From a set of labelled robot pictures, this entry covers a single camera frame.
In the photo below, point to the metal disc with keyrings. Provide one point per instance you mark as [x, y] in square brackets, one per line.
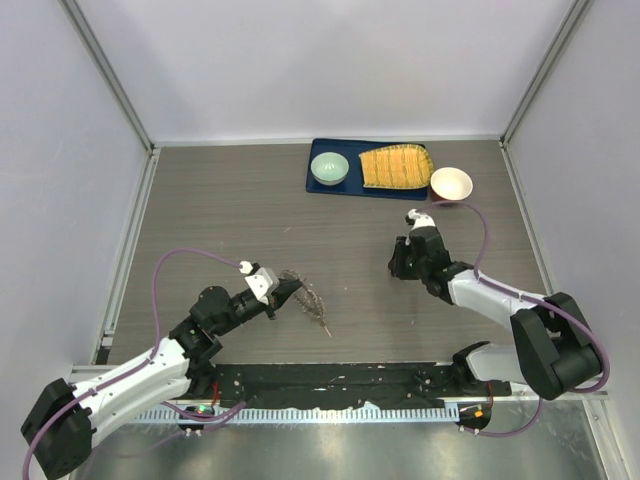
[309, 302]

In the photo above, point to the pale green bowl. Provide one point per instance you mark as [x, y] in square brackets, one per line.
[329, 168]

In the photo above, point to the yellow woven bamboo basket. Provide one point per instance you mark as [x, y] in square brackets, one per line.
[396, 167]

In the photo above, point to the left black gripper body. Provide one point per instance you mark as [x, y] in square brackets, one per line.
[243, 310]

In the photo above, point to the brown bowl white inside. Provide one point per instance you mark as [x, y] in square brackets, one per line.
[450, 184]

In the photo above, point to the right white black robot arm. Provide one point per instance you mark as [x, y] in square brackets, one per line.
[551, 350]

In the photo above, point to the dark blue tray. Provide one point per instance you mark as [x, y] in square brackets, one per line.
[352, 185]

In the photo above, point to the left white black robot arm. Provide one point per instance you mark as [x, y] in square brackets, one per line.
[68, 421]

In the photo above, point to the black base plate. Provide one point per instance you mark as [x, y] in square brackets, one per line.
[338, 386]

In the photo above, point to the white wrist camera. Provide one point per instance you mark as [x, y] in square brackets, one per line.
[417, 219]
[262, 284]

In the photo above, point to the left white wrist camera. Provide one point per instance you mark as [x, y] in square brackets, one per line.
[262, 284]

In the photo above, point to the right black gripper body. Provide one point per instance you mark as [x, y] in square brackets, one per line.
[416, 267]

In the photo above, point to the slotted white cable duct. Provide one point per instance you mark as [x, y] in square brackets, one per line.
[366, 413]

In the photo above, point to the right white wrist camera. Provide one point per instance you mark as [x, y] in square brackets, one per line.
[417, 219]

